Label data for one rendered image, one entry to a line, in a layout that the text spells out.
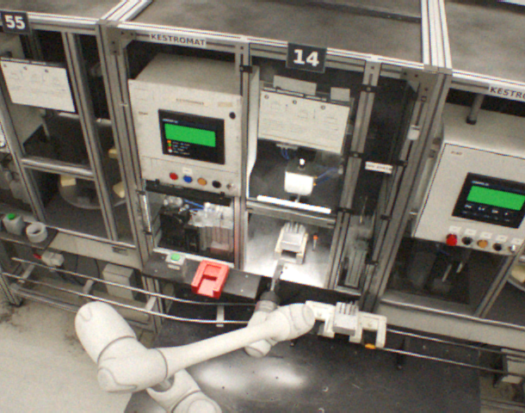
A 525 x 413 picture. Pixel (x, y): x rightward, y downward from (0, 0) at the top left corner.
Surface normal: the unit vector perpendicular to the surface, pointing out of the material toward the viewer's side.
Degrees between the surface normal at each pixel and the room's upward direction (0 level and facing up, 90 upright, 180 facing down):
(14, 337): 0
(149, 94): 90
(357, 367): 0
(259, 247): 0
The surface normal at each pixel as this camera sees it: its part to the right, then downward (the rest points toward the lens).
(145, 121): -0.24, 0.66
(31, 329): 0.04, -0.73
